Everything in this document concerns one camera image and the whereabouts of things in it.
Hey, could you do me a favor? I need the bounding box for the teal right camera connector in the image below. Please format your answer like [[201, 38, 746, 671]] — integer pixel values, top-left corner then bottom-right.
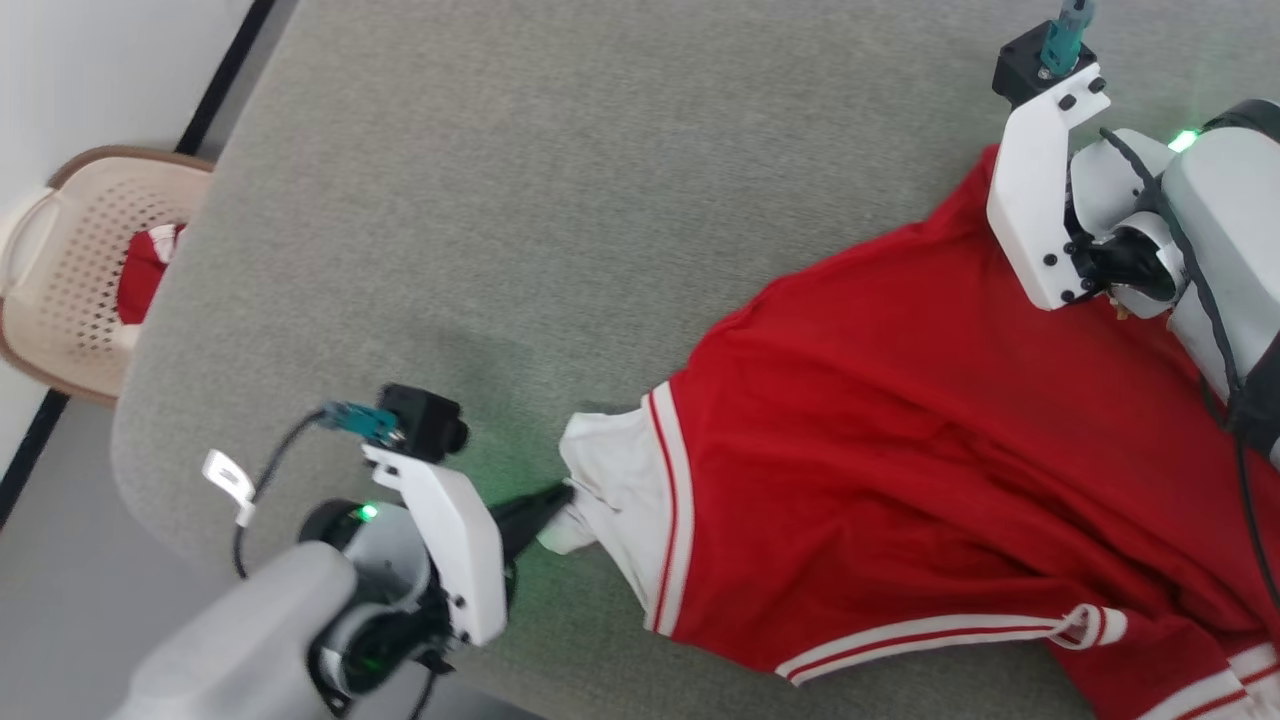
[[1040, 0, 1096, 76]]

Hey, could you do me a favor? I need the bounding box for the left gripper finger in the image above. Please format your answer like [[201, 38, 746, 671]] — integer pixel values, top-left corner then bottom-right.
[[490, 483, 577, 567]]

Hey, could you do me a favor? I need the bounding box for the black floor edge strip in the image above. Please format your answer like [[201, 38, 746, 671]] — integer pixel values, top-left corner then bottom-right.
[[0, 0, 277, 526]]

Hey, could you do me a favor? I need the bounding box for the beige plastic laundry basket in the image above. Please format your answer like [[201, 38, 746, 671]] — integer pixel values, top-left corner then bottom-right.
[[0, 145, 216, 407]]

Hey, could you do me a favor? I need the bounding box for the red cloth in basket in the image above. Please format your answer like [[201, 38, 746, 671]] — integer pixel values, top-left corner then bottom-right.
[[117, 224, 187, 326]]

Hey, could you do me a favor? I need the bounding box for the teal left camera connector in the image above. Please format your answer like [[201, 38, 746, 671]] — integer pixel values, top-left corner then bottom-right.
[[318, 402, 399, 443]]

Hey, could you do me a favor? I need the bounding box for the teal camera connector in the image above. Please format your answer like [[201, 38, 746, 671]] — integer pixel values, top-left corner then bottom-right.
[[318, 402, 399, 443], [1040, 0, 1096, 76]]

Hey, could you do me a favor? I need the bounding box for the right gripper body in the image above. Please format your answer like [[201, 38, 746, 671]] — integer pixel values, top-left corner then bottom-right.
[[987, 62, 1186, 321]]

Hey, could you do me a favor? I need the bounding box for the white cable tag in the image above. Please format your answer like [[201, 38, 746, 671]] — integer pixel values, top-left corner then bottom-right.
[[203, 450, 256, 528]]

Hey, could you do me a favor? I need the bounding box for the red white-trimmed garment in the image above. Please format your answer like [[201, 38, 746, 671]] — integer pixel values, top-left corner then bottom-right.
[[537, 145, 1280, 720]]

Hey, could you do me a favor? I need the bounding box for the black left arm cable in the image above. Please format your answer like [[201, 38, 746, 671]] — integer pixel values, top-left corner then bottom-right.
[[232, 410, 331, 581]]

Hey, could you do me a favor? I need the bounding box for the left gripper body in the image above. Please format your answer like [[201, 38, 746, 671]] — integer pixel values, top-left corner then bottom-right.
[[300, 445, 511, 701]]

